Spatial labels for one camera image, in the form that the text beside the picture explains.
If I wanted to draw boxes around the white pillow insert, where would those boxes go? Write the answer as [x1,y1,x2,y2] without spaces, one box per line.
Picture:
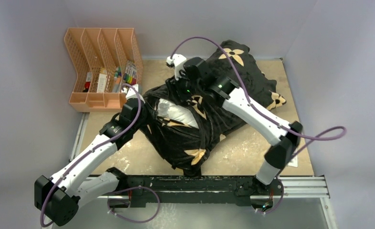
[156,98,198,129]

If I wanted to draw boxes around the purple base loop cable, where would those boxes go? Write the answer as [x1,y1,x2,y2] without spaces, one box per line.
[107,184,161,224]

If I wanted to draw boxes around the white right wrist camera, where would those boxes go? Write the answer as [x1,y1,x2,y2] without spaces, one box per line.
[166,54,187,81]

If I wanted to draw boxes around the aluminium frame rail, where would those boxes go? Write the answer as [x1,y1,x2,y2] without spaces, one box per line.
[280,176,330,198]

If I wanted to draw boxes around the white card box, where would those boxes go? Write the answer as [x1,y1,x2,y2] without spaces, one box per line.
[96,73,107,93]

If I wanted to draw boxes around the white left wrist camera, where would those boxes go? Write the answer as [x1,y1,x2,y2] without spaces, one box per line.
[121,84,142,100]

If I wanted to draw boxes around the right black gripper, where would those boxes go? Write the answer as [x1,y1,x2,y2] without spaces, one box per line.
[166,69,203,106]

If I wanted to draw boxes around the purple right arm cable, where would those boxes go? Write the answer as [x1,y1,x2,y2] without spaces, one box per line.
[170,36,347,159]

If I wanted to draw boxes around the white paper label sheet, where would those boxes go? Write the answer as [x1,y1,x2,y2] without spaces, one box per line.
[287,156,299,167]

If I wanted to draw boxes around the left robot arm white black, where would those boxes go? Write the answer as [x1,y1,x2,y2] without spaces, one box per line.
[34,96,147,228]

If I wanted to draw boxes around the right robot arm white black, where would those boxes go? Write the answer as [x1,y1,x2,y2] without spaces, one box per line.
[167,54,302,194]

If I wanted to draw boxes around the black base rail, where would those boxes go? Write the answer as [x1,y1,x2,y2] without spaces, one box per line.
[110,175,283,210]

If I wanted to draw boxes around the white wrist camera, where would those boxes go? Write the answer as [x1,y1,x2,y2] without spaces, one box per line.
[166,54,187,81]
[121,84,142,100]

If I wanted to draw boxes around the colourful marker set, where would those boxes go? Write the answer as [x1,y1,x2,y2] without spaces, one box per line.
[123,61,137,85]

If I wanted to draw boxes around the black pillowcase with beige flowers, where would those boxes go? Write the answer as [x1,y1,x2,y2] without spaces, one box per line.
[140,40,286,177]

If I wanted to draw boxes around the orange plastic file organizer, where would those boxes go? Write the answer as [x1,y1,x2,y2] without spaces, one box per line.
[64,28,144,113]

